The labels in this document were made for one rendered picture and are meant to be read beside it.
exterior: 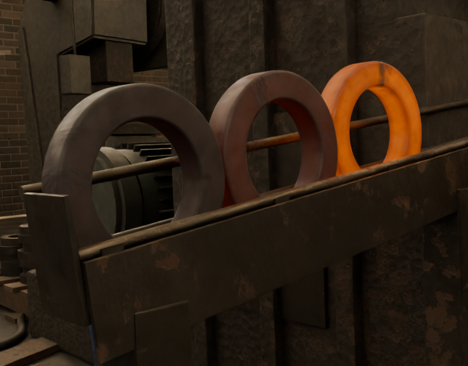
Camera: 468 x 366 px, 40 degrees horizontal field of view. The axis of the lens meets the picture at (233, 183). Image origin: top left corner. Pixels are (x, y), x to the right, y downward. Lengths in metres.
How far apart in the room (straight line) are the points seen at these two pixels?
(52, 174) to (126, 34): 4.99
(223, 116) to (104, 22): 4.74
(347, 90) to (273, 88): 0.14
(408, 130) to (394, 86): 0.07
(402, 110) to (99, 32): 4.55
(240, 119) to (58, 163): 0.20
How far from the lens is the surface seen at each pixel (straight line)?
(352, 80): 0.81
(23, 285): 2.70
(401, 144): 0.89
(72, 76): 5.13
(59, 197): 0.52
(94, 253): 0.53
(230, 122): 0.64
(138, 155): 2.07
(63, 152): 0.54
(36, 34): 5.85
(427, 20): 1.11
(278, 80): 0.70
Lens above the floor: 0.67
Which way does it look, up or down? 3 degrees down
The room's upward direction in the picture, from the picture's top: 2 degrees counter-clockwise
